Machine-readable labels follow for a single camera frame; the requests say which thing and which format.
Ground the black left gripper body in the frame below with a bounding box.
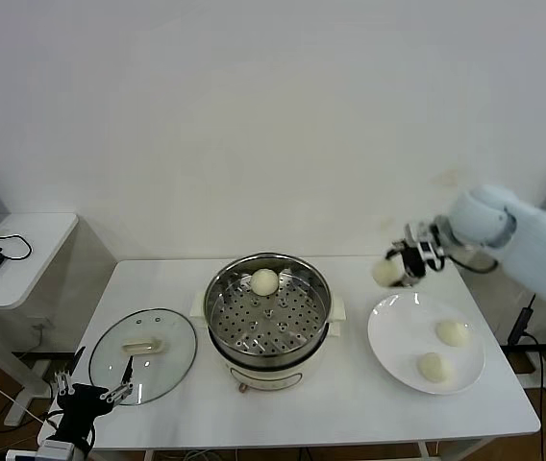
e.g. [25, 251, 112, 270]
[56, 382, 114, 446]

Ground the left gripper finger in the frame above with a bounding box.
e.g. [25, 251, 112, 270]
[100, 353, 136, 407]
[52, 346, 87, 397]

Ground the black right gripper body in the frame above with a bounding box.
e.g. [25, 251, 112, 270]
[403, 214, 453, 273]

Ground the white steamed baozi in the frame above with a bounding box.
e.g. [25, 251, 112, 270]
[434, 320, 473, 348]
[371, 257, 407, 289]
[251, 267, 282, 297]
[415, 352, 455, 384]

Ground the round glass pot lid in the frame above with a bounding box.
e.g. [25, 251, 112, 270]
[88, 307, 199, 407]

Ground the stainless steel steamer basket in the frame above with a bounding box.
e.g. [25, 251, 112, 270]
[189, 252, 348, 359]

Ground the white round plate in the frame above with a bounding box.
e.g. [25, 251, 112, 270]
[367, 292, 487, 396]

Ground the white side table with mouse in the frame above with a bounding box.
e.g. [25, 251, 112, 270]
[0, 212, 81, 428]

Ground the white electric cooker pot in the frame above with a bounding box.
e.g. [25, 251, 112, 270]
[191, 311, 346, 396]

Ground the white wall power socket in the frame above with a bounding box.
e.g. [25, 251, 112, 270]
[30, 320, 54, 354]

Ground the black cable with adapter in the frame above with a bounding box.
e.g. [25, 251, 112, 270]
[507, 293, 546, 400]

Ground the thin black mouse cable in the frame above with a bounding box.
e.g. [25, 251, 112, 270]
[0, 233, 33, 262]

